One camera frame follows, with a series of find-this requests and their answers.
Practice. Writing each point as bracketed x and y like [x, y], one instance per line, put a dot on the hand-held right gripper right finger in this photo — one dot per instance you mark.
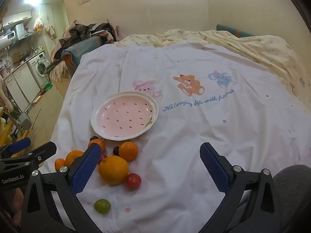
[215, 167]

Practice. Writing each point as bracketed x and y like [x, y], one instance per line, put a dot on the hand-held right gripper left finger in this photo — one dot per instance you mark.
[86, 167]

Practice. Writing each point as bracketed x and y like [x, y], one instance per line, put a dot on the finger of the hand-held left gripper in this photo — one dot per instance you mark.
[20, 143]
[41, 151]

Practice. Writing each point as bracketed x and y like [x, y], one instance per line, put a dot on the medium orange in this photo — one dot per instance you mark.
[74, 157]

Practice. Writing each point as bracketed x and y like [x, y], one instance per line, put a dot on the red tomato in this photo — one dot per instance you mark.
[133, 181]
[103, 157]

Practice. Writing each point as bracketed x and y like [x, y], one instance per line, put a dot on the small mandarin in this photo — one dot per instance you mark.
[59, 164]

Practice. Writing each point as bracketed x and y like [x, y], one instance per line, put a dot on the large orange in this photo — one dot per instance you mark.
[113, 170]

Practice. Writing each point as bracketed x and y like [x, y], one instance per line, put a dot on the green tomato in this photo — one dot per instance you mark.
[102, 206]

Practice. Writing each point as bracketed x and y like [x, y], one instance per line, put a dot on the pink strawberry-pattern plate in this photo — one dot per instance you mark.
[124, 115]

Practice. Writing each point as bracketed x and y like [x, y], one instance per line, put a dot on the yellow wooden rack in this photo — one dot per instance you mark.
[7, 131]

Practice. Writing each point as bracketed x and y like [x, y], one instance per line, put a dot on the grey metal box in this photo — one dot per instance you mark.
[24, 121]

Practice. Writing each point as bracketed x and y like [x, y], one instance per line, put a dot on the white printed blanket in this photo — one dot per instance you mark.
[194, 131]

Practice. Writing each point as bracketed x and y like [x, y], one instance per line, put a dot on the white floor cabinet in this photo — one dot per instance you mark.
[21, 85]

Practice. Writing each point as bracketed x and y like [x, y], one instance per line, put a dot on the green dustpan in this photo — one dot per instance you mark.
[48, 85]

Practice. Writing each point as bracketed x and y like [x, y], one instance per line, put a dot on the white washing machine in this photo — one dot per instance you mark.
[40, 65]

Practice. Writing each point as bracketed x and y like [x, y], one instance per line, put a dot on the person's grey pants leg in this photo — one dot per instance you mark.
[294, 194]

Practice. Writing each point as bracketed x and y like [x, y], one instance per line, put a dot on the white water heater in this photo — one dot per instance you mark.
[12, 34]

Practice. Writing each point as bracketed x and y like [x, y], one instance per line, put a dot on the blue-grey cushion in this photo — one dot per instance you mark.
[80, 48]

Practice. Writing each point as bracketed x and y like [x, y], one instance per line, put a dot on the hanging towel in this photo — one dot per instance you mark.
[51, 31]

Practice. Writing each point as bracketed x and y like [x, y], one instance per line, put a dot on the hanging plastic bag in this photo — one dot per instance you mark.
[38, 24]

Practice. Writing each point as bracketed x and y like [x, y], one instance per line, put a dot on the pile of clothes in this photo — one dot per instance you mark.
[80, 32]

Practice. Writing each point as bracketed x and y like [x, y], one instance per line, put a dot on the cream patterned quilt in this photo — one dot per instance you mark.
[267, 51]

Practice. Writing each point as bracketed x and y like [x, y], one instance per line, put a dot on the teal pillow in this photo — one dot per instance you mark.
[230, 30]

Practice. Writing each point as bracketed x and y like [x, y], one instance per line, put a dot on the white wall cabinets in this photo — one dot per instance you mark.
[18, 18]

